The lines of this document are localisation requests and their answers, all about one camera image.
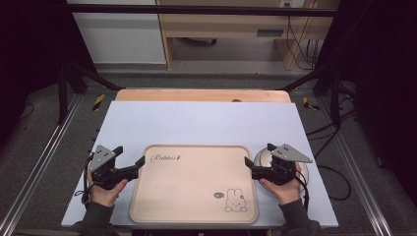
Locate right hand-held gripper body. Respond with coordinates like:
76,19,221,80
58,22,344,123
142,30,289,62
251,143,314,187

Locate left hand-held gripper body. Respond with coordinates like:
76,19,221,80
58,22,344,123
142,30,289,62
89,144,141,191

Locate round white plate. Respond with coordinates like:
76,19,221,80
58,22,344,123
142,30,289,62
253,147,311,195

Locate wooden tray with rabbit print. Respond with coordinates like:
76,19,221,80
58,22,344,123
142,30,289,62
129,144,260,225

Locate person's right hand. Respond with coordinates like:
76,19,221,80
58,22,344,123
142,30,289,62
260,162,304,207

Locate person's left hand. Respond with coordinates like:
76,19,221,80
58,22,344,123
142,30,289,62
87,170,129,208

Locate white table mat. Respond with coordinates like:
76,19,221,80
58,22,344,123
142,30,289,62
61,100,339,229

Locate wooden table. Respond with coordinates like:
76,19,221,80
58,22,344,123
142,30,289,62
114,88,292,103

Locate white cabinet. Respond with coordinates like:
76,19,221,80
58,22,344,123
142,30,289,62
66,0,167,66

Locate light wooden desk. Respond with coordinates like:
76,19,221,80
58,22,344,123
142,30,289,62
154,0,341,72

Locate black curtain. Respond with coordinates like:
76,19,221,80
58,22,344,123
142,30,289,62
0,0,98,147
314,0,417,206

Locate left hand-held gripper cable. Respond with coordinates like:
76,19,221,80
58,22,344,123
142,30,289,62
74,152,95,207

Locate hand-held gripper cable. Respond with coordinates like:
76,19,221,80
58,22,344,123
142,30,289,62
74,152,95,207
292,174,311,211

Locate right hand-held gripper cable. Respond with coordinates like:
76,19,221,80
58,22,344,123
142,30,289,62
292,174,311,211

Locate yellow-handled tool left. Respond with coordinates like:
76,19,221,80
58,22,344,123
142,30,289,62
91,93,106,112

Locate yellow-handled tool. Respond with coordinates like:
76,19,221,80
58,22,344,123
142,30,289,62
301,95,322,112
91,93,106,112

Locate yellow-handled tool right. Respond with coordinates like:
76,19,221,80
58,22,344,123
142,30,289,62
301,95,322,112

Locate black floor cable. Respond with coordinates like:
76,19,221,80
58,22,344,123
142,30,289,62
305,109,359,203

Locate metal floor rail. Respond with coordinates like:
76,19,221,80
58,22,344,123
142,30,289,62
319,97,395,236
0,93,84,236

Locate black diagonal frame strut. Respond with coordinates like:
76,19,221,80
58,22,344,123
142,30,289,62
279,61,332,93
66,59,124,92

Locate black upright frame post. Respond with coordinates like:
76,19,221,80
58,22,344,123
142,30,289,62
56,64,69,125
329,69,342,128

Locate black hanging cables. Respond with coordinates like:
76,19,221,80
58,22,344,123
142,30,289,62
284,15,322,72

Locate white wall socket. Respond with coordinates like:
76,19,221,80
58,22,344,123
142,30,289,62
279,0,307,9

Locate black horizontal frame bar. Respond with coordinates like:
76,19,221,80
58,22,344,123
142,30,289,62
66,4,339,18

